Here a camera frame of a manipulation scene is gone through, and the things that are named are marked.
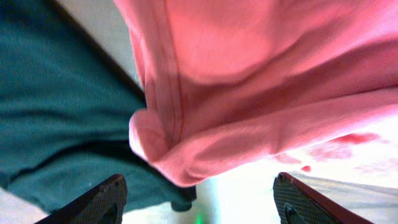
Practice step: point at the red orange t-shirt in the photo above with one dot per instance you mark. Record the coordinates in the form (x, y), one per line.
(300, 85)

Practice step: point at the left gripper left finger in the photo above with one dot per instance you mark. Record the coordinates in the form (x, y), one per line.
(103, 204)

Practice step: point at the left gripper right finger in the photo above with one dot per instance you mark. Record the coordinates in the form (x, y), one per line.
(297, 203)

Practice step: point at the black t-shirt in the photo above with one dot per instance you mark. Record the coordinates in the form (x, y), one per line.
(65, 117)

